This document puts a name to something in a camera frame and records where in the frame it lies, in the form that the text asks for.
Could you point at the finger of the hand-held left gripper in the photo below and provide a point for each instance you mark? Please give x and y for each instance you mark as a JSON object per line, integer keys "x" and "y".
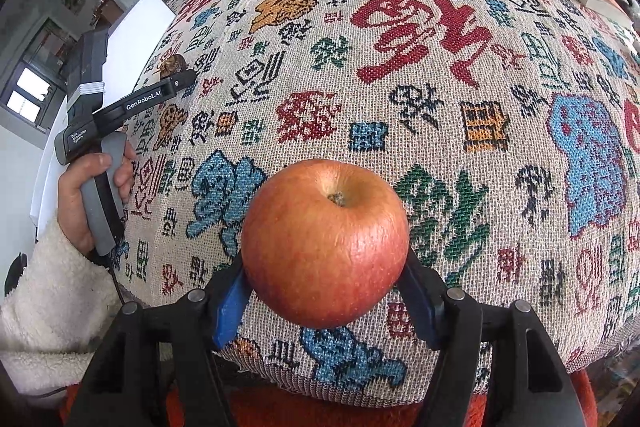
{"x": 180, "y": 82}

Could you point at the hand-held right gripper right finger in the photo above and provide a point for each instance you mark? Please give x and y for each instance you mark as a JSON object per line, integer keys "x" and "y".
{"x": 421, "y": 307}

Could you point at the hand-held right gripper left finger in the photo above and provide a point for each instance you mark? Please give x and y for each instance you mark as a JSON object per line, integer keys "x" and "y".
{"x": 230, "y": 302}

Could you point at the brown dried fruit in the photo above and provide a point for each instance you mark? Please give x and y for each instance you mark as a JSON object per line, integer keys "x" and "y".
{"x": 172, "y": 64}

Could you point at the red apple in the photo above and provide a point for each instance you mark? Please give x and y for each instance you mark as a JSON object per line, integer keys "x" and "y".
{"x": 325, "y": 247}

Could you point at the person's left forearm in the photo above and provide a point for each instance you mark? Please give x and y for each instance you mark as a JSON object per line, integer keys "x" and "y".
{"x": 45, "y": 322}

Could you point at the person's left hand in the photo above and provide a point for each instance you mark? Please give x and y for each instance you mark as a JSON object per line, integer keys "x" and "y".
{"x": 72, "y": 202}

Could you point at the white board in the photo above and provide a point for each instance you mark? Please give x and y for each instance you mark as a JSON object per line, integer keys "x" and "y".
{"x": 135, "y": 32}

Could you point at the window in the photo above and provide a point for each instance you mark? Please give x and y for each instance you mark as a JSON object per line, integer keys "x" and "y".
{"x": 25, "y": 94}

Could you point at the patterned woven tablecloth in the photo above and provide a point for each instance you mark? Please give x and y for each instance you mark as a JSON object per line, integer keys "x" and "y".
{"x": 450, "y": 132}

